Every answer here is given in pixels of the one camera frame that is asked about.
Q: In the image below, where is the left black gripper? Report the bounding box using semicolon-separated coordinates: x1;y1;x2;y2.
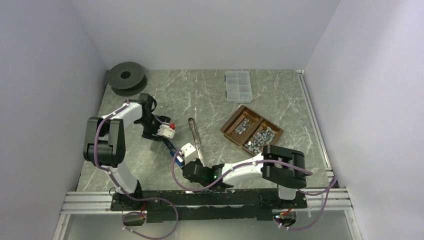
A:
137;114;171;142

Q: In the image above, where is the blue stapler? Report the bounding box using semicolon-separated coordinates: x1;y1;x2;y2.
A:
162;138;185;167

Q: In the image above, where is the black beige stapler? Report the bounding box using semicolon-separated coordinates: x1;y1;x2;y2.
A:
188;117;205;165

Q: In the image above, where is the brown staple tray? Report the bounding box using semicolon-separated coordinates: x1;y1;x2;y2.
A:
220;105;284;156

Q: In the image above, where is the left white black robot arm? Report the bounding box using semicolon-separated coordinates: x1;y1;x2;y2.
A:
83;93;175;210

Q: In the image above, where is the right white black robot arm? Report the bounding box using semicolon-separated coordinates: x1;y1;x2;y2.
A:
176;143;313;208

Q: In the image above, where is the black filament spool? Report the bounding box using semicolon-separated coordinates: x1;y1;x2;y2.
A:
106;61;148;97

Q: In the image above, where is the clear plastic organizer box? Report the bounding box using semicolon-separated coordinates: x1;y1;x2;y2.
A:
224;70;253;104

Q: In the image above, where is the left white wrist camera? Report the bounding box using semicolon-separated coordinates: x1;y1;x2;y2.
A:
157;122;176;139

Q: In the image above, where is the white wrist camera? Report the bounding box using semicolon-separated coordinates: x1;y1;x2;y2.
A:
157;122;176;139
179;142;199;164

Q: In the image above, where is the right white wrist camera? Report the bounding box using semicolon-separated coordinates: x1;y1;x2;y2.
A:
179;142;199;164

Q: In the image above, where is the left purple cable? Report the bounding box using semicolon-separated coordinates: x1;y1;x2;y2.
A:
93;98;180;240

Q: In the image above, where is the aluminium frame rail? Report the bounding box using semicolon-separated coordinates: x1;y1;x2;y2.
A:
61;188;353;214

